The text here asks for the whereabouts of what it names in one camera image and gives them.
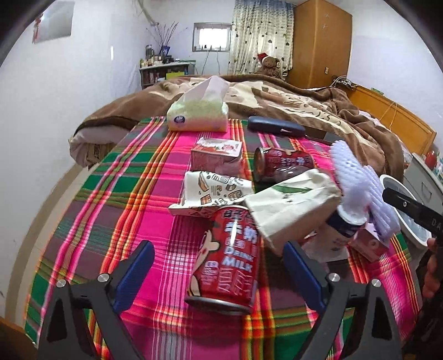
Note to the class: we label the right hand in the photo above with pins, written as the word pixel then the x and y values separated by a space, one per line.
pixel 431 282

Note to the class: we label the teddy bear with santa hat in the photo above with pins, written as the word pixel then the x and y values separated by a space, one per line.
pixel 269 66

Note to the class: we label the pink plaid tablecloth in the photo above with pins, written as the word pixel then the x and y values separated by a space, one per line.
pixel 126 200

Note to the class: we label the patterned window curtain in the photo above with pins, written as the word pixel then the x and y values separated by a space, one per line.
pixel 261 27

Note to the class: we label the small pink carton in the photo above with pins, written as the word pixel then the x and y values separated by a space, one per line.
pixel 367 243

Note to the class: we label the white trash bin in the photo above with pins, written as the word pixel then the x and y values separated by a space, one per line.
pixel 416 234

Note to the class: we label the brown fleece blanket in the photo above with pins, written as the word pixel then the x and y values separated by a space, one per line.
pixel 327 109

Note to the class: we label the dried branches in vase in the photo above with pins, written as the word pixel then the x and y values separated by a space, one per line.
pixel 162 34

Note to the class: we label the small window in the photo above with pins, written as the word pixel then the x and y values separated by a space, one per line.
pixel 211 36

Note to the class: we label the red jar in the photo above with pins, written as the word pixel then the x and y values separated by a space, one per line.
pixel 431 159

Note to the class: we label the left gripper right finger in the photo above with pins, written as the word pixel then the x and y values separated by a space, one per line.
pixel 373 333

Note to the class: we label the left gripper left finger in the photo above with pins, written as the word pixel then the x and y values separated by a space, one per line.
pixel 65 333

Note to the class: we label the white yogurt bottle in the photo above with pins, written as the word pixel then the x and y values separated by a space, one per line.
pixel 331 239

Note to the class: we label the wall poster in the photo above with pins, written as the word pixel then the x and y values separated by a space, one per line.
pixel 55 22

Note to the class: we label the cluttered white shelf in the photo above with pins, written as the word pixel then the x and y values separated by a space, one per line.
pixel 150 75

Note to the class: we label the red milk can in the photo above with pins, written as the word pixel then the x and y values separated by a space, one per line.
pixel 225 273

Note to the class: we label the beige paper bag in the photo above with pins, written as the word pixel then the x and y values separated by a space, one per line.
pixel 294 208

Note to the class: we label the wooden headboard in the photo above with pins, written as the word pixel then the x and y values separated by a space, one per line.
pixel 415 133

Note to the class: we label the soft tissue pack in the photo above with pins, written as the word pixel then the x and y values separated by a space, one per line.
pixel 202 108

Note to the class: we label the grey drawer nightstand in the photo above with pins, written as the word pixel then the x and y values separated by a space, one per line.
pixel 423 184

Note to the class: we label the printed paper food bag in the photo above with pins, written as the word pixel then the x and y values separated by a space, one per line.
pixel 205 192

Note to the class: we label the pink strawberry milk carton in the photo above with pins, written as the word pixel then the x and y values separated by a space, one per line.
pixel 221 156

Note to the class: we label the wooden wardrobe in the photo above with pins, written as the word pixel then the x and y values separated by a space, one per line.
pixel 321 44

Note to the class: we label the dark blue glasses case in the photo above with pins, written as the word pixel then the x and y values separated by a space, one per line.
pixel 276 127

